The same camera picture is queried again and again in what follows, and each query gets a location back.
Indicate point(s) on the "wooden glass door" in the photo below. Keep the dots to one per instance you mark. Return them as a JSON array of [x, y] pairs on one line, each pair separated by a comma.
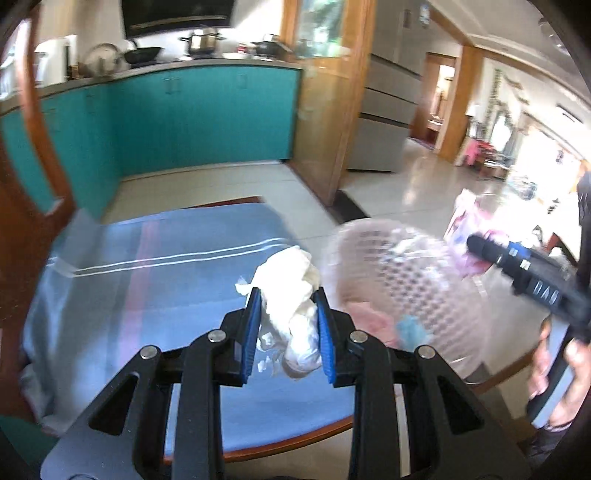
[[323, 138]]

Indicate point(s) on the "person's right hand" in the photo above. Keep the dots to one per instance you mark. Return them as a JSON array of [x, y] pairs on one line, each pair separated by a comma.
[[577, 378]]

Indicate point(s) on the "wooden door frame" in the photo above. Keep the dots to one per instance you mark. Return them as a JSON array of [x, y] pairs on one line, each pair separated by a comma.
[[464, 106]]

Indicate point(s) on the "white tissue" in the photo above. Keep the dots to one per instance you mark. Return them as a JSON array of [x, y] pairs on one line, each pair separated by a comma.
[[286, 286]]

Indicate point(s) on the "pink printed wrapper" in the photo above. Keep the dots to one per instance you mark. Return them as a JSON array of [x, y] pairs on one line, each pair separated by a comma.
[[369, 318]]

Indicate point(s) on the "dark door mat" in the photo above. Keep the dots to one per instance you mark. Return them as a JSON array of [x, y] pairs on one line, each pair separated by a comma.
[[353, 205]]

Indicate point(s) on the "light blue cloth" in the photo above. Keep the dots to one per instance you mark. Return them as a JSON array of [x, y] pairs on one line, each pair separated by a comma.
[[411, 330]]

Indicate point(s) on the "carved wooden chair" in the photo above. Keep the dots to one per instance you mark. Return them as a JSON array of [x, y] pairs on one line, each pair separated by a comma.
[[23, 300]]

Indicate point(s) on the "blue striped seat cushion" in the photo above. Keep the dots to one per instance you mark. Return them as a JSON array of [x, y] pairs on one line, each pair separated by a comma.
[[161, 295]]

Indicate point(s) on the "pink cloth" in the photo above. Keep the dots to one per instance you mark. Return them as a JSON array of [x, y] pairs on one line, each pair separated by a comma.
[[471, 152]]

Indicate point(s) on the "small red bottle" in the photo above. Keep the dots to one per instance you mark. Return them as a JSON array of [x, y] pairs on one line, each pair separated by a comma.
[[241, 47]]

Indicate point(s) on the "round steel lid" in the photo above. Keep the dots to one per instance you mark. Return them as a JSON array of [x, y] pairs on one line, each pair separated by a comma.
[[104, 60]]

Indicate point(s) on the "ceiling lamp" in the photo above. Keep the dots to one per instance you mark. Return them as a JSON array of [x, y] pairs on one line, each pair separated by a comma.
[[551, 37]]

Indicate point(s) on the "white air conditioner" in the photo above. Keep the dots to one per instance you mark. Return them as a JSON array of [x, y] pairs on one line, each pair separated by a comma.
[[570, 114]]

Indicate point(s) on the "green garland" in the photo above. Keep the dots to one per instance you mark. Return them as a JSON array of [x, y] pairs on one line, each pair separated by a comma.
[[494, 92]]

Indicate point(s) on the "pink patterned packet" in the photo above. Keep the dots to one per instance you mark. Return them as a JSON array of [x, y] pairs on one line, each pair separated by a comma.
[[464, 226]]

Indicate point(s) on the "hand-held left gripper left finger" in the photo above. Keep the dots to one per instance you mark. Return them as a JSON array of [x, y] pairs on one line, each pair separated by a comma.
[[249, 337]]

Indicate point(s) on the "steel cooking pot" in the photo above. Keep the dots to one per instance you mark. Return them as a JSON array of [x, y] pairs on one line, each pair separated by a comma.
[[203, 41]]

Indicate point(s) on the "black wok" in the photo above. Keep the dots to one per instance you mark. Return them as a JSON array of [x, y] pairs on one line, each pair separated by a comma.
[[143, 55]]

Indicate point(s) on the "white plastic mesh basket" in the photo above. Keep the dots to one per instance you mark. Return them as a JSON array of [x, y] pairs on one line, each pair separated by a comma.
[[415, 286]]

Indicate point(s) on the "grey refrigerator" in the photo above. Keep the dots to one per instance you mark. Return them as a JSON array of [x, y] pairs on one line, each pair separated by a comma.
[[383, 138]]

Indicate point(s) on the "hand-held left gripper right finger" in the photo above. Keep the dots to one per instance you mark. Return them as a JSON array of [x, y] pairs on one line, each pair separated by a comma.
[[327, 337]]

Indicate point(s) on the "black range hood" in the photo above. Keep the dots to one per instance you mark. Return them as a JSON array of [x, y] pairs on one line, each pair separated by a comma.
[[175, 14]]

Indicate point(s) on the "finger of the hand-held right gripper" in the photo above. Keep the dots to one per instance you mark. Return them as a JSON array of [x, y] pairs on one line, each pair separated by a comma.
[[489, 251], [519, 251]]

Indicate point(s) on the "person's right forearm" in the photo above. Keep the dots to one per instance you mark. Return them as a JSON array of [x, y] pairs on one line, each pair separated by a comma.
[[549, 443]]

